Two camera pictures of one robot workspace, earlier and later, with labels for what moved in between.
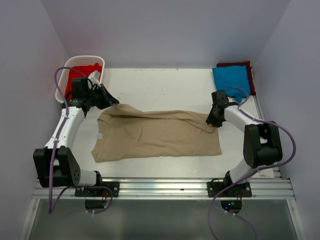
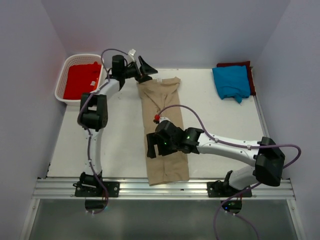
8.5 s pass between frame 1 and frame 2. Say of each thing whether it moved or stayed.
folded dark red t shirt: stayed
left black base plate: stayed
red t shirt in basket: stayed
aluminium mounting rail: stayed
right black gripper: moved
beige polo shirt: moved
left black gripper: moved
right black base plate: stayed
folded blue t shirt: stayed
